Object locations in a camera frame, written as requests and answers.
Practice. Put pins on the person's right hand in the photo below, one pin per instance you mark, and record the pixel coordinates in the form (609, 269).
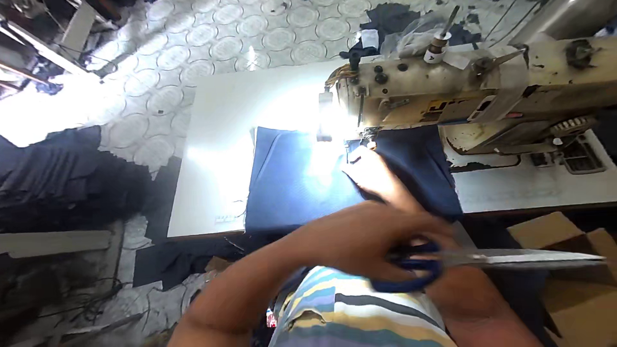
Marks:
(373, 174)

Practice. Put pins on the person's left hand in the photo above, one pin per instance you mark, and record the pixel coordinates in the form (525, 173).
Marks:
(352, 236)

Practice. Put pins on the person's left fingers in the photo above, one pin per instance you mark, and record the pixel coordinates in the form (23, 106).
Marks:
(431, 228)

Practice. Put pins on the person's right fingers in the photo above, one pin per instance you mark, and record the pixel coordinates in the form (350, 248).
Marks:
(357, 155)

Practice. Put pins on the person's left thumb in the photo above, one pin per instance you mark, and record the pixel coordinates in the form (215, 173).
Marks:
(393, 271)

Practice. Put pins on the navy blue fabric piece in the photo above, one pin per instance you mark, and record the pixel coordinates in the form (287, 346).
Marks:
(289, 183)

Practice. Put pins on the small white sewing lamp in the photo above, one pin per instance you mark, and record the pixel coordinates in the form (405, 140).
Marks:
(325, 115)

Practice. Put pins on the person's body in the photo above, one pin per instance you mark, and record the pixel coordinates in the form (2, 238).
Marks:
(361, 318)

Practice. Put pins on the beige industrial sewing machine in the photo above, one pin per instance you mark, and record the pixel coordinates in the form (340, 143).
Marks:
(414, 96)

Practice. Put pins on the clear plastic bag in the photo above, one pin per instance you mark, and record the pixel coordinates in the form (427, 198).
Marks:
(414, 41)

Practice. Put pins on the brown thread spool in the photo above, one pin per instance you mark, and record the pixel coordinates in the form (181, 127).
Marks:
(437, 47)

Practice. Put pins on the dark fabric scraps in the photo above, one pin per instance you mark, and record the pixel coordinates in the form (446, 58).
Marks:
(390, 18)

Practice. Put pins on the white sewing table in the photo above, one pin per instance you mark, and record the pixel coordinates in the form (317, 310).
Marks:
(212, 144)

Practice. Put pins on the brown cardboard box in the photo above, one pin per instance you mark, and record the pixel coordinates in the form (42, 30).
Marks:
(578, 308)

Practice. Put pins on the black cloth scrap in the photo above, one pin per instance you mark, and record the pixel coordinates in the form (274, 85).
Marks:
(168, 260)

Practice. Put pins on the large grey metal cylinder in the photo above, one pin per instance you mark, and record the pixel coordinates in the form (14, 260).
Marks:
(554, 21)

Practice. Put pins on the pile of dark fabric pieces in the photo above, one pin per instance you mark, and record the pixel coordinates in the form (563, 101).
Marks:
(62, 178)

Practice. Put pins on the grey wooden bench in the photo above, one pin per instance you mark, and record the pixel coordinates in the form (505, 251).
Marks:
(53, 243)

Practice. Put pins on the metal frame stand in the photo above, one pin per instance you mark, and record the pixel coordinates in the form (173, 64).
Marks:
(53, 53)

